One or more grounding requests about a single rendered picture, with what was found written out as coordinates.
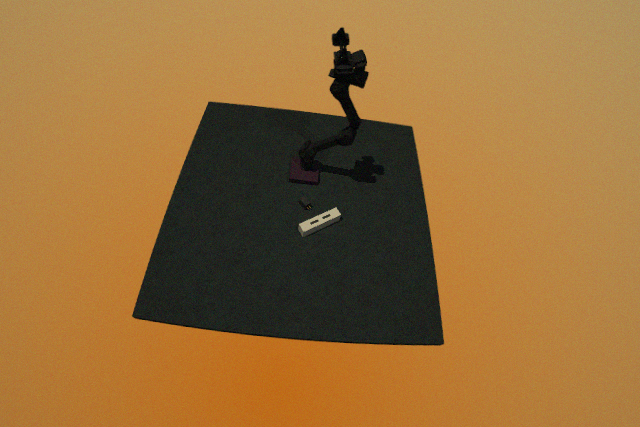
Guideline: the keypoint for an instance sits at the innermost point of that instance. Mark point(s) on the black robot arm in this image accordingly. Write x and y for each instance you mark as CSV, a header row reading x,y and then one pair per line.
x,y
340,91

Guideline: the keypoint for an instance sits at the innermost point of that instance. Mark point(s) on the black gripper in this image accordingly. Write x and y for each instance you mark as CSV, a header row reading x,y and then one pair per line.
x,y
342,60

